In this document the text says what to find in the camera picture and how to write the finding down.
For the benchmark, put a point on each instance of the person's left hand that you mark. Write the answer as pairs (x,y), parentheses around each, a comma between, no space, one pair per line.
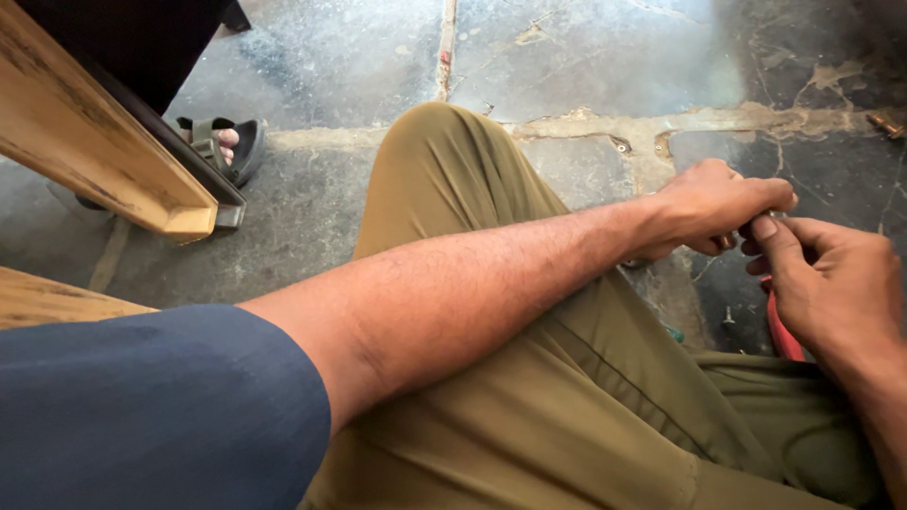
(698,202)

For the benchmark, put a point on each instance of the person's right hand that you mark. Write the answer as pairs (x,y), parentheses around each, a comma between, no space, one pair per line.
(843,283)

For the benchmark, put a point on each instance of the person's left fingers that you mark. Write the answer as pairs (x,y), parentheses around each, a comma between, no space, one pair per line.
(762,195)

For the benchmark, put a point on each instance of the small metal fitting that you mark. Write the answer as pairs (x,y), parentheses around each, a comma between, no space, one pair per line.
(725,241)

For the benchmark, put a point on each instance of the small metal screw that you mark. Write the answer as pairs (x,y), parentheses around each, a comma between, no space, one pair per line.
(728,317)

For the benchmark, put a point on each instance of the brass pipe fitting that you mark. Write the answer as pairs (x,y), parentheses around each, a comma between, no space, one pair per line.
(886,125)

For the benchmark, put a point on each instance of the small green object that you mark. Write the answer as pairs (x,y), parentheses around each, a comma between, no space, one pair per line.
(674,333)

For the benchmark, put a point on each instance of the person's olive trousers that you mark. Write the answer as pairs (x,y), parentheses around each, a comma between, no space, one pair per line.
(602,411)

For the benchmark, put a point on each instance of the person's blue shirt sleeve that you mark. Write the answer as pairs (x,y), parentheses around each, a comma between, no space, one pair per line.
(149,411)

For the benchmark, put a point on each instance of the light wooden beam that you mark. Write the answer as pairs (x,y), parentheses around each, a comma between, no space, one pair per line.
(78,120)

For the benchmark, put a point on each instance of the flat wooden board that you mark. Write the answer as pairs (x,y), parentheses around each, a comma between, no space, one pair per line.
(49,297)

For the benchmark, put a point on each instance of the dark metal rail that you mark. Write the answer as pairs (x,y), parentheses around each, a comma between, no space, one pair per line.
(212,185)

